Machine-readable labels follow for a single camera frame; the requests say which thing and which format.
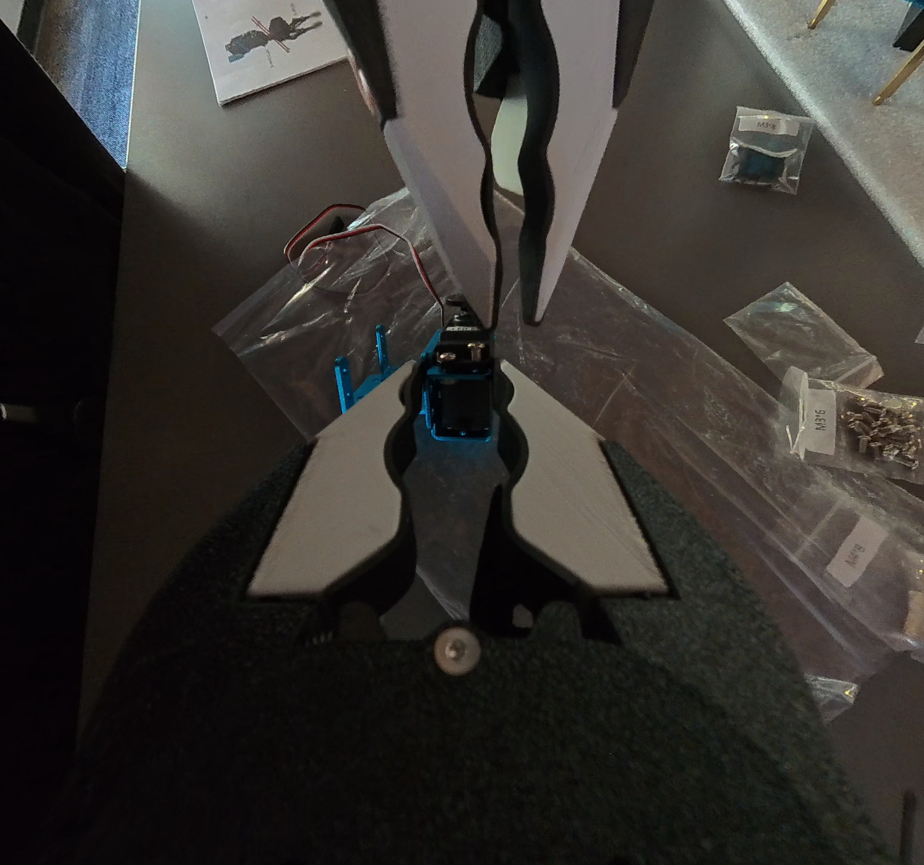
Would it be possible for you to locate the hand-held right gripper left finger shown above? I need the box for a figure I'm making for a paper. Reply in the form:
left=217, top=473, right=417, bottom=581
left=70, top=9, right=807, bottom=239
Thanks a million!
left=245, top=363, right=422, bottom=599

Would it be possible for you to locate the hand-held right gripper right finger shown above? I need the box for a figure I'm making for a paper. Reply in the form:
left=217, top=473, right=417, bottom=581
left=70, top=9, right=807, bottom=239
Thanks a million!
left=500, top=361, right=671, bottom=610

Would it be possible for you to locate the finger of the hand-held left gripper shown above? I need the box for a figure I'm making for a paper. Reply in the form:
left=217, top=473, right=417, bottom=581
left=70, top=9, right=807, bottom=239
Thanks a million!
left=505, top=0, right=630, bottom=326
left=367, top=0, right=505, bottom=334

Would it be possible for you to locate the black servo with blue bracket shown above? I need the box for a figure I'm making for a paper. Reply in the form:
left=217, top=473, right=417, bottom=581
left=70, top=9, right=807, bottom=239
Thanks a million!
left=332, top=295, right=501, bottom=444

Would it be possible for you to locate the red white servo cable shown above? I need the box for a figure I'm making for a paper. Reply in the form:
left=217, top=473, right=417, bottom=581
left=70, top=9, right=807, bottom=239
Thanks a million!
left=283, top=204, right=463, bottom=318

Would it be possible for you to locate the assembly instruction sheet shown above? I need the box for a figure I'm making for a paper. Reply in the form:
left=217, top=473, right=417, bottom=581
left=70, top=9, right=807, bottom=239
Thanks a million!
left=179, top=0, right=355, bottom=107

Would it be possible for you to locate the large clear plastic bag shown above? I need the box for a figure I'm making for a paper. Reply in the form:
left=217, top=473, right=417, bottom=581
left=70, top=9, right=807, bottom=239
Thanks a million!
left=213, top=187, right=924, bottom=725

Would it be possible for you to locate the small bag with blue parts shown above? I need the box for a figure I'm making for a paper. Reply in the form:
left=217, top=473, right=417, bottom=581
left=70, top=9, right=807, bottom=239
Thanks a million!
left=718, top=106, right=815, bottom=196

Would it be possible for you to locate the white foam sheet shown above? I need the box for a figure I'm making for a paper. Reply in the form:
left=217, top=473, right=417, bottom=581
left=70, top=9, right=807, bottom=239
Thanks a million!
left=704, top=0, right=924, bottom=267

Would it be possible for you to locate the person's black clothing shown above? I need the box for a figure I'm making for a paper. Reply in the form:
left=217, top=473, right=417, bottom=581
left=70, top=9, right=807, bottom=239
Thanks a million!
left=0, top=13, right=127, bottom=865

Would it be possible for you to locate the pile of small screw bags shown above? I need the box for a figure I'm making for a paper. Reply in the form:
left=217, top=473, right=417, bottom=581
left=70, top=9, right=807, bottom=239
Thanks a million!
left=724, top=280, right=924, bottom=635

